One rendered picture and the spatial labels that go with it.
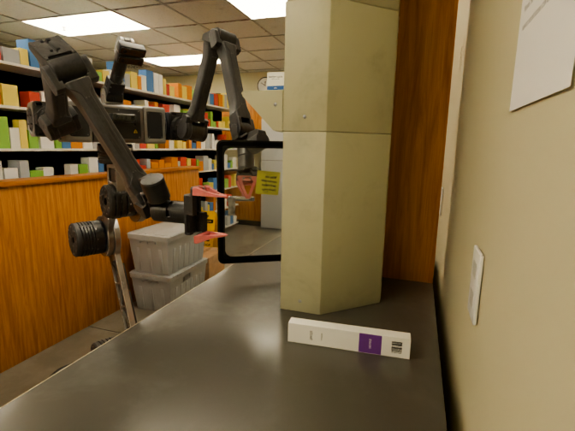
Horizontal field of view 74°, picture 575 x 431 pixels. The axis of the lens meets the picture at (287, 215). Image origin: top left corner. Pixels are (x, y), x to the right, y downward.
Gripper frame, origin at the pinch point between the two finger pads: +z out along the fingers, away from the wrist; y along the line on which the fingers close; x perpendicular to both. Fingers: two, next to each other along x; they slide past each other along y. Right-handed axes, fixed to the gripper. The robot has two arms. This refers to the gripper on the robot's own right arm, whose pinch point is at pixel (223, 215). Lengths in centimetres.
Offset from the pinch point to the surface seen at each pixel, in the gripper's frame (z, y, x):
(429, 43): 45, 48, 46
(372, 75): 32, 35, 18
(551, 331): 55, 4, -50
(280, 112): 11.2, 25.4, 9.0
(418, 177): 45, 8, 46
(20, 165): -234, 0, 124
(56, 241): -183, -49, 105
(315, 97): 20.1, 28.7, 8.9
